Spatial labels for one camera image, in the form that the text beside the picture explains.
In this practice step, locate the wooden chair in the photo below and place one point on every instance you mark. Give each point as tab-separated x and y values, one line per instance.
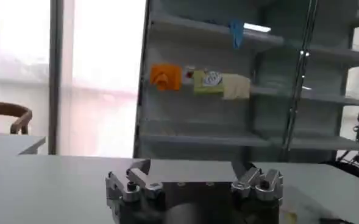
20	114

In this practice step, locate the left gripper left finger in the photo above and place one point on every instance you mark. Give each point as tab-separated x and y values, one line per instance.
136	185

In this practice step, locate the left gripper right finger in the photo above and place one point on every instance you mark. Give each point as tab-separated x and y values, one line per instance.
258	185

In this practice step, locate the grey metal shelf rack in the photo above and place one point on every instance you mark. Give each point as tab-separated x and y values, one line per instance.
197	121

